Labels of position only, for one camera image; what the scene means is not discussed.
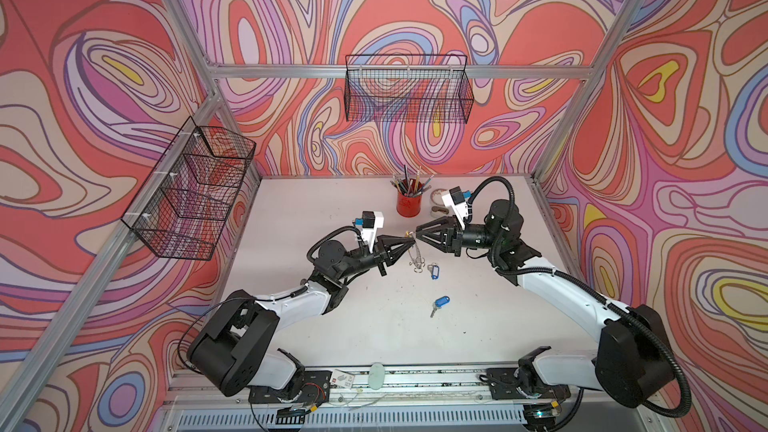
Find blue headed key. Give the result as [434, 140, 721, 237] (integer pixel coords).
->
[430, 296, 450, 318]

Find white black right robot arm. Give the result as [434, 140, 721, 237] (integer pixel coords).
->
[415, 176, 693, 418]

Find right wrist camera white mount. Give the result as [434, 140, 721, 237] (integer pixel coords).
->
[441, 187, 471, 229]

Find red pencil cup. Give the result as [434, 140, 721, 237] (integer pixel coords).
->
[396, 192, 422, 218]

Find silver metal keyring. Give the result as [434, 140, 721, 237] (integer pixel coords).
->
[405, 231, 425, 273]

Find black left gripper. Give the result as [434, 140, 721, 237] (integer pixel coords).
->
[333, 240, 413, 285]

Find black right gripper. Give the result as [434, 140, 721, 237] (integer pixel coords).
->
[418, 215, 503, 258]

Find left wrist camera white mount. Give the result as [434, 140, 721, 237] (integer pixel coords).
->
[353, 211, 384, 253]

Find tape roll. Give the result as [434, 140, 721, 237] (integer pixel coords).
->
[430, 188, 447, 206]

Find black wire basket back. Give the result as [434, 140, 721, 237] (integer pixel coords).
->
[343, 53, 475, 124]

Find black wire basket left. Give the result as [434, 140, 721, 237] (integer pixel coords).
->
[121, 118, 256, 261]

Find black wire basket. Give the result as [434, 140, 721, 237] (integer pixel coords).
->
[121, 118, 256, 261]
[343, 53, 475, 124]

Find pencils in cup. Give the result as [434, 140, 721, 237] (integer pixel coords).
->
[390, 165, 434, 198]

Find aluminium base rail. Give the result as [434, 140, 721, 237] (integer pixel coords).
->
[152, 364, 663, 431]

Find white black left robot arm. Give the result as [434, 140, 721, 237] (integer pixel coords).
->
[178, 226, 415, 402]

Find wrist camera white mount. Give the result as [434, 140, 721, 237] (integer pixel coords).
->
[441, 187, 471, 229]
[353, 211, 384, 253]

